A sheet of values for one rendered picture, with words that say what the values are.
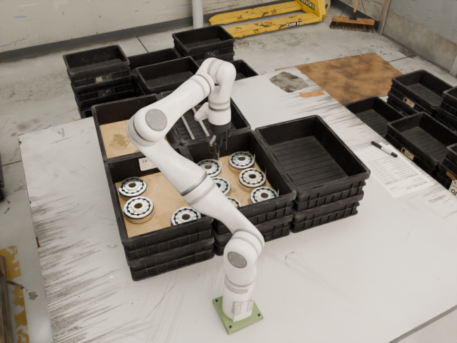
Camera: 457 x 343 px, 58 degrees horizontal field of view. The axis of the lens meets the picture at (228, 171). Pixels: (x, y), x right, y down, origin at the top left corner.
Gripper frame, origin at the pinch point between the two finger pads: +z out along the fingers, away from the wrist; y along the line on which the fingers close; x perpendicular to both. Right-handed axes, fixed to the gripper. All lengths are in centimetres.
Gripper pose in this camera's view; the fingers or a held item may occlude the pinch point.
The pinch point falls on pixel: (219, 151)
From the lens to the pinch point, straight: 146.2
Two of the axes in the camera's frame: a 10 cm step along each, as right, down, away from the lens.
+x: -9.1, -2.8, 3.0
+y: 4.1, -6.1, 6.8
